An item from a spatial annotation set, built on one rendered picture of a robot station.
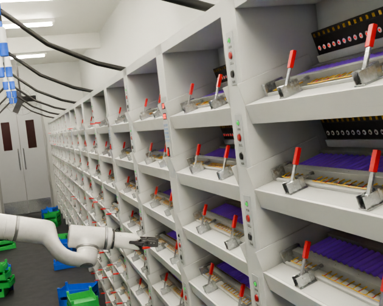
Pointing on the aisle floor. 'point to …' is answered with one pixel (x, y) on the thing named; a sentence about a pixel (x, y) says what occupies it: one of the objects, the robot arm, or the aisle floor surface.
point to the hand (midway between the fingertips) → (151, 241)
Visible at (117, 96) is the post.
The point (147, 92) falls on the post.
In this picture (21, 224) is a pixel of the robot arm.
